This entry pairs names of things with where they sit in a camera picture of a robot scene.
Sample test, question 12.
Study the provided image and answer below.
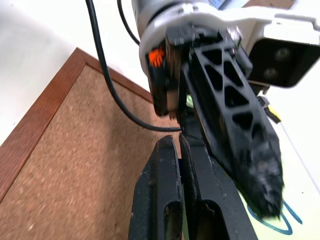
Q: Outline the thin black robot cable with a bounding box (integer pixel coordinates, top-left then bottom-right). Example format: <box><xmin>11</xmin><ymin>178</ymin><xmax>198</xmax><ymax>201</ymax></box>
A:
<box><xmin>116</xmin><ymin>0</ymin><xmax>141</xmax><ymax>47</ymax></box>

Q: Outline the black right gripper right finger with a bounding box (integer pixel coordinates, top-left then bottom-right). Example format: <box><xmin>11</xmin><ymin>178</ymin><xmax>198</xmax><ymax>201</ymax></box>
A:
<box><xmin>179</xmin><ymin>133</ymin><xmax>259</xmax><ymax>240</ymax></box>

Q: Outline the yellow and black cable plug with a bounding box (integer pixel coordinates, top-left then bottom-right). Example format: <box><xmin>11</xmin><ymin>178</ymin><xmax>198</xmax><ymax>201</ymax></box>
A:
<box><xmin>256</xmin><ymin>94</ymin><xmax>283</xmax><ymax>124</ymax></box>

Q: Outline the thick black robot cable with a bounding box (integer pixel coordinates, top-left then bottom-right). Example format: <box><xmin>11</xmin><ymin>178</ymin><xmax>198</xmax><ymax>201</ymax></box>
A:
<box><xmin>84</xmin><ymin>0</ymin><xmax>183</xmax><ymax>133</ymax></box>

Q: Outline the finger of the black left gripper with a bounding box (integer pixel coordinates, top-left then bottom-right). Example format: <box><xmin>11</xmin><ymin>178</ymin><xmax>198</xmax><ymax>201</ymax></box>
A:
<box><xmin>183</xmin><ymin>31</ymin><xmax>286</xmax><ymax>219</ymax></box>

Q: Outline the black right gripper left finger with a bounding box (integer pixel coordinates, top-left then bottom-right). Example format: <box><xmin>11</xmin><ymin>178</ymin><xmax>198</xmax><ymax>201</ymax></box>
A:
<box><xmin>128</xmin><ymin>134</ymin><xmax>186</xmax><ymax>240</ymax></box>

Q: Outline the cork board with wooden frame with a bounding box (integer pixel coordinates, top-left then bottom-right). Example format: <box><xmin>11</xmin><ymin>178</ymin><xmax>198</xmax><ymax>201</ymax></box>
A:
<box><xmin>0</xmin><ymin>47</ymin><xmax>186</xmax><ymax>240</ymax></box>

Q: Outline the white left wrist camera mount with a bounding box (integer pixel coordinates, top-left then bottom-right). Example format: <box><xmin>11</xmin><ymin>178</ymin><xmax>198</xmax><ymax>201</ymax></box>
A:
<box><xmin>138</xmin><ymin>0</ymin><xmax>320</xmax><ymax>89</ymax></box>

